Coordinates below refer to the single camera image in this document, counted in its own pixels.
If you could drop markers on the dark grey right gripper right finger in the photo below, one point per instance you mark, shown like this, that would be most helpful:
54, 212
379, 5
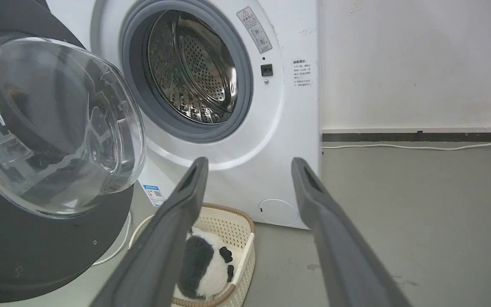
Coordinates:
343, 256

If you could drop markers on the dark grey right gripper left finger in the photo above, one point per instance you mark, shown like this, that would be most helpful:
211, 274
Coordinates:
160, 251

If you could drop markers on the black washing machine door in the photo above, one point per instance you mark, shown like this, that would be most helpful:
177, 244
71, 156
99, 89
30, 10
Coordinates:
45, 179

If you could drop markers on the white front-load washing machine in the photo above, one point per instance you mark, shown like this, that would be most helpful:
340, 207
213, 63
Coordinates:
262, 140

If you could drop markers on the black and white plush toy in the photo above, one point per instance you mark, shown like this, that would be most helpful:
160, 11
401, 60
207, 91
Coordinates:
205, 266

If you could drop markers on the cream plastic laundry basket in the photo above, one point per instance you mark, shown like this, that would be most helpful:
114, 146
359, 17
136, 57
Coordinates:
237, 238

